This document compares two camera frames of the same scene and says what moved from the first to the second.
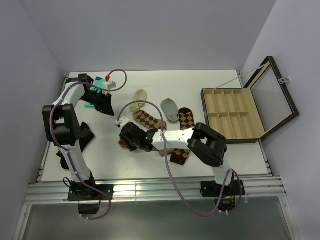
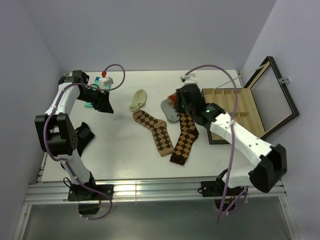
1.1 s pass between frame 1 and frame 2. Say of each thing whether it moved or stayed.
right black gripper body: moved
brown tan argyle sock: stayed
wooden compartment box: stayed
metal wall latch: stayed
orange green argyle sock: moved
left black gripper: stayed
